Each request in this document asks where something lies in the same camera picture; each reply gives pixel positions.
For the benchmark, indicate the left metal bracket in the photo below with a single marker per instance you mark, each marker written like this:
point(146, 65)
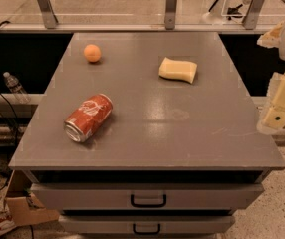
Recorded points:
point(49, 19)

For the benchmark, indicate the grey drawer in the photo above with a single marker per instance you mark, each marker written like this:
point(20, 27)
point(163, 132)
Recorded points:
point(146, 225)
point(146, 196)

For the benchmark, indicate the upper grey drawer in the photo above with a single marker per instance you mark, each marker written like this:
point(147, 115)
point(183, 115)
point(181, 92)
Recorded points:
point(146, 196)

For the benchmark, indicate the cardboard box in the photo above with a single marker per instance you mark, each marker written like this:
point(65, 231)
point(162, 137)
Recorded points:
point(24, 207)

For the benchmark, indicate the lower grey drawer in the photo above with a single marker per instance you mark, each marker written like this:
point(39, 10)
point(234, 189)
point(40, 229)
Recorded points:
point(146, 225)

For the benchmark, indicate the right metal bracket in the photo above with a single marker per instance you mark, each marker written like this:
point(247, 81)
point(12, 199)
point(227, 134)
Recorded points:
point(251, 18)

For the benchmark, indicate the metal bracket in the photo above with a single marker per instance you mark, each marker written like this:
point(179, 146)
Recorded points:
point(170, 14)
point(49, 19)
point(251, 18)

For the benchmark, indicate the yellow sponge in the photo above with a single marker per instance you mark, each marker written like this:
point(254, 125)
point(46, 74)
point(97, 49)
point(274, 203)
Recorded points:
point(178, 70)

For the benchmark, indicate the middle metal bracket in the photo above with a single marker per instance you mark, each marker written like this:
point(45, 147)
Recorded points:
point(170, 14)

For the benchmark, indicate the grey drawer cabinet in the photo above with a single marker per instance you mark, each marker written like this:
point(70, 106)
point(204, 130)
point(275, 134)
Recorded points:
point(159, 130)

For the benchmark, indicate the orange fruit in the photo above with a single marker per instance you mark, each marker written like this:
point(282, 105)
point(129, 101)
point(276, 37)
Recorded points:
point(92, 53)

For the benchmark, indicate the clear plastic water bottle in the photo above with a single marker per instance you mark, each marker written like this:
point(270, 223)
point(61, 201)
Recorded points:
point(16, 88)

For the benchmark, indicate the red coke can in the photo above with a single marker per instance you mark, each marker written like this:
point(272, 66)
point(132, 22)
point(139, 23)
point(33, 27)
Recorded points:
point(85, 120)

